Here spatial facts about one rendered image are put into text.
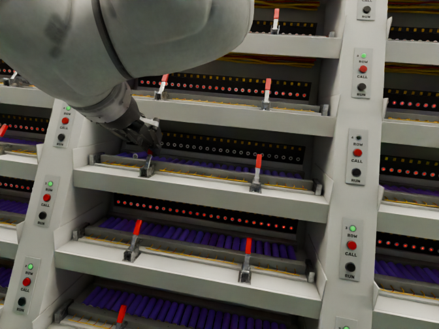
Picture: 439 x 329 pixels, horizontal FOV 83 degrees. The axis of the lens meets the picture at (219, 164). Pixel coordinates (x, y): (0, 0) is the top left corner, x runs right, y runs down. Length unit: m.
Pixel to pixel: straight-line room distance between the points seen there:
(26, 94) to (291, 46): 0.70
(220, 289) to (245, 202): 0.19
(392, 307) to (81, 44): 0.69
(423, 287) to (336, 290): 0.21
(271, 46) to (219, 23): 0.40
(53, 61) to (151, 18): 0.11
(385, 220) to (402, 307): 0.18
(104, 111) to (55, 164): 0.35
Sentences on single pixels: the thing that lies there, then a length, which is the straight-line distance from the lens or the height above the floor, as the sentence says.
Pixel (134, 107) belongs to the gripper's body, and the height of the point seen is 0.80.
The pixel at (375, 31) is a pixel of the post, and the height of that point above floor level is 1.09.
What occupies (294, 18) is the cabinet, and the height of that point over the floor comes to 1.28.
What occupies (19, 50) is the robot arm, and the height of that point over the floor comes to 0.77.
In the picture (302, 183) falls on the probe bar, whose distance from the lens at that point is 0.64.
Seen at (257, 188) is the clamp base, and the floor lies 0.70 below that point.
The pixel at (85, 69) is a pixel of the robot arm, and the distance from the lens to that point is 0.33.
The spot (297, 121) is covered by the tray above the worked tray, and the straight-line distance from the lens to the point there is 0.61.
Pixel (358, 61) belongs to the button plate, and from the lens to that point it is 0.69.
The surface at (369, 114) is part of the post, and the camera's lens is 0.65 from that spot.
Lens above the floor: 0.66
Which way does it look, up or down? 8 degrees up
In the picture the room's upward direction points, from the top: 8 degrees clockwise
